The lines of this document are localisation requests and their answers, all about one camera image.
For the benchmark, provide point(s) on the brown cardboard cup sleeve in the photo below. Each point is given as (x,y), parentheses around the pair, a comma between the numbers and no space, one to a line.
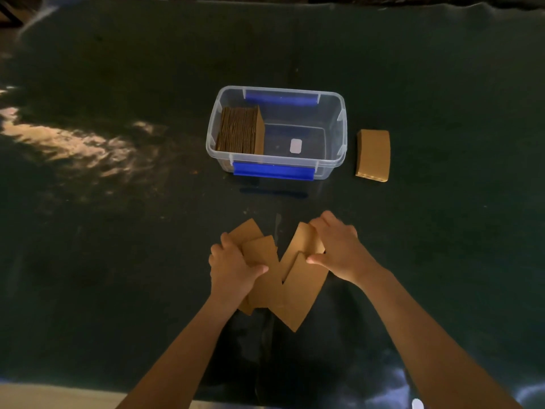
(301,242)
(245,232)
(266,289)
(298,296)

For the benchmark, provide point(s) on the person's right forearm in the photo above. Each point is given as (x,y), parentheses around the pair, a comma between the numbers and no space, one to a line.
(425,345)

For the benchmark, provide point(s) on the person's right hand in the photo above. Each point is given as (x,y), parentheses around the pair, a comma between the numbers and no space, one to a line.
(345,255)

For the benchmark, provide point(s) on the flat stack of cardboard sleeves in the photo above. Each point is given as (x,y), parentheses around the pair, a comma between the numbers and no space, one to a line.
(373,154)

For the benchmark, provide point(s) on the clear plastic storage box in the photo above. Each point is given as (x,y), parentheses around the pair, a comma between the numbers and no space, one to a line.
(298,123)

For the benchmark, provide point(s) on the white sticker label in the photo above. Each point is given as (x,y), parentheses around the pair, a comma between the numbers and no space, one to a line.
(295,146)

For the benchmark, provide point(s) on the row of upright cardboard sleeves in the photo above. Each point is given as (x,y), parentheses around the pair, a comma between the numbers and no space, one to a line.
(239,130)

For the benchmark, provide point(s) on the person's left hand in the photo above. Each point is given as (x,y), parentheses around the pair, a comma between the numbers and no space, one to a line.
(230,274)

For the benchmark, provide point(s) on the person's left thumb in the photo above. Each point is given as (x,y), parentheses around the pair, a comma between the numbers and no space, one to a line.
(257,271)

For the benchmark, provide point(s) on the dark green table cover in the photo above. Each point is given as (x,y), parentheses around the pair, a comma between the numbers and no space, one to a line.
(127,259)

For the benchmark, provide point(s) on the person's right thumb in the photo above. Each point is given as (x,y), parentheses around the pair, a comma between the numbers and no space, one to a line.
(317,258)

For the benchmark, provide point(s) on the blue box latch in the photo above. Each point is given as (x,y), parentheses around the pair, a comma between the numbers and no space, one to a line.
(281,98)
(272,171)

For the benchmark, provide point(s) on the person's left forearm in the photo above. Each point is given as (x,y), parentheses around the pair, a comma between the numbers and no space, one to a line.
(183,357)

